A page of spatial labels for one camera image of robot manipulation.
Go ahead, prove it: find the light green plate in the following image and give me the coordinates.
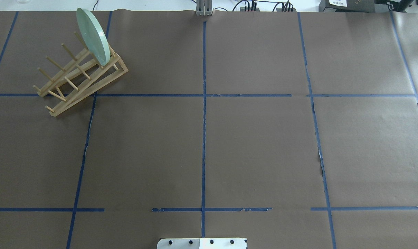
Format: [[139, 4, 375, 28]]
[[76, 8, 111, 66]]

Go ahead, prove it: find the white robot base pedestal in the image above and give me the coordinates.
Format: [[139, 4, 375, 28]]
[[156, 238, 248, 249]]

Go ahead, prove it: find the aluminium frame post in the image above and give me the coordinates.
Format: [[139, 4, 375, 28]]
[[194, 0, 213, 16]]

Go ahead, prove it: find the wooden dish rack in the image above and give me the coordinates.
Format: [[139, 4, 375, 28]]
[[33, 33, 129, 117]]

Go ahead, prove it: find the black usb hub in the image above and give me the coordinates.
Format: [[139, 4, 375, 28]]
[[238, 0, 259, 12], [273, 0, 296, 12]]

